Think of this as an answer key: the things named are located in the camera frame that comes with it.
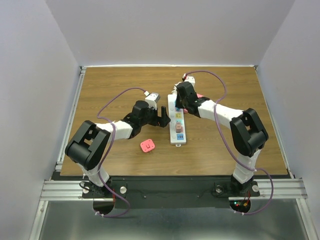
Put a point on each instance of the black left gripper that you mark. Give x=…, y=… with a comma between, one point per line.
x=160, y=121

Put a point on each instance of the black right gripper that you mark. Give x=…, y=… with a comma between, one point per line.
x=178, y=104

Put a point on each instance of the pink triangular power strip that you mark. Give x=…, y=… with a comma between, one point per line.
x=200, y=96

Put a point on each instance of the white multicolour power strip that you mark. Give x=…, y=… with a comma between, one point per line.
x=177, y=139

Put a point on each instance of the pink square plug adapter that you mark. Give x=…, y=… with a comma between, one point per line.
x=147, y=145

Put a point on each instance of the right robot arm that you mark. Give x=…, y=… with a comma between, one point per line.
x=247, y=130

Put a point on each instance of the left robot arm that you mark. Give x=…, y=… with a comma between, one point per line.
x=87, y=147

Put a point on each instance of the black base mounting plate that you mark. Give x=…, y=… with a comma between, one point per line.
x=170, y=192

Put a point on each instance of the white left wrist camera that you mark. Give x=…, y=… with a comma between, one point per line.
x=152, y=100

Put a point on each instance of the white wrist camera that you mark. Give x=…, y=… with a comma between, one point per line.
x=152, y=100
x=189, y=78

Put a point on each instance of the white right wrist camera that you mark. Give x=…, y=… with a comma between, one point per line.
x=189, y=78

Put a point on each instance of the aluminium left side rail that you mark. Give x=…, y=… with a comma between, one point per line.
x=61, y=155

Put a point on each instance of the aluminium front rail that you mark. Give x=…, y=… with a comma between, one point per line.
x=62, y=190

